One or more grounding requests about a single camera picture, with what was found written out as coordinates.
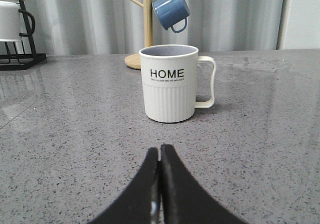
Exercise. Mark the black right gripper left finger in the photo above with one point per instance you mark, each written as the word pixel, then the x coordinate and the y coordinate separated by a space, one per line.
pixel 139 202

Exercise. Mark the black wire mug rack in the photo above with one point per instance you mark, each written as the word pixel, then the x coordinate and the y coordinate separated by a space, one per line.
pixel 20 55

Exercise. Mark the blue enamel mug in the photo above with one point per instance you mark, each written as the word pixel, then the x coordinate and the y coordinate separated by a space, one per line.
pixel 171 12

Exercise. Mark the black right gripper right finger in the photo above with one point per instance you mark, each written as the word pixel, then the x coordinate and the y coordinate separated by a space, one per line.
pixel 184 200

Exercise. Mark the wooden mug tree stand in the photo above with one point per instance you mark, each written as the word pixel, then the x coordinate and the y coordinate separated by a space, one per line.
pixel 133 61

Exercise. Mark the white mug black handle right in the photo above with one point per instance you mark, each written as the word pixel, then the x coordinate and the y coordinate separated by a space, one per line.
pixel 10 25

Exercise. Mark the cream HOME mug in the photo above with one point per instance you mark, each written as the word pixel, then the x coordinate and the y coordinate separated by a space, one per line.
pixel 169 79

